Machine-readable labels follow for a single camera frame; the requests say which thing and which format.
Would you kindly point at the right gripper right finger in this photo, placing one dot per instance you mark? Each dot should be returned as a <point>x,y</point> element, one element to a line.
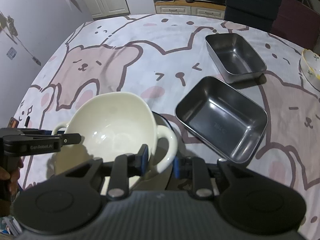
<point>195,169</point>

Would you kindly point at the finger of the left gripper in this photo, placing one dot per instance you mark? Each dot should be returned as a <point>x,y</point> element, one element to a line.
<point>23,131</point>
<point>70,139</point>

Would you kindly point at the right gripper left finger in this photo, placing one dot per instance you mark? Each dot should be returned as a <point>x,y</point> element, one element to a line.
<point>122,168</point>

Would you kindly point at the cream two-handled bowl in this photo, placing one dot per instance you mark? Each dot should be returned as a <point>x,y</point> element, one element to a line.
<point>113,124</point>

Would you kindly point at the steel rectangular tray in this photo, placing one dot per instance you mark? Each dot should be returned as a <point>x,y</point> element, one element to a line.
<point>235,58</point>
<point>224,119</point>

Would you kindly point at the white plate dark rim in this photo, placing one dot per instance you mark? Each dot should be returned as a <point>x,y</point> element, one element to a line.
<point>161,120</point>

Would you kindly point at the floral yellow-rimmed bowl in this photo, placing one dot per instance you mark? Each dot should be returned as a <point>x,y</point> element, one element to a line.
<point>310,65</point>

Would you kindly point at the person left hand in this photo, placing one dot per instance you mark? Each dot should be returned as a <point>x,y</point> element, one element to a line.
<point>9,181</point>

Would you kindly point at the black marker pen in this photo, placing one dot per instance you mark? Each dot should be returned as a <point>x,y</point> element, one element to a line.
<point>27,120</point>

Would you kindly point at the bear print tablecloth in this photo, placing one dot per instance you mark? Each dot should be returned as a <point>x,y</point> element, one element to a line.
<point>160,58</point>

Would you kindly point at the dark blue floor chair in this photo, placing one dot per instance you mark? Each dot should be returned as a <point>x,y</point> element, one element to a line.
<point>259,14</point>

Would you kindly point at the maroon floor chair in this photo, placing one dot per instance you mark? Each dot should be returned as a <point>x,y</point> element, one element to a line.
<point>297,23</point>

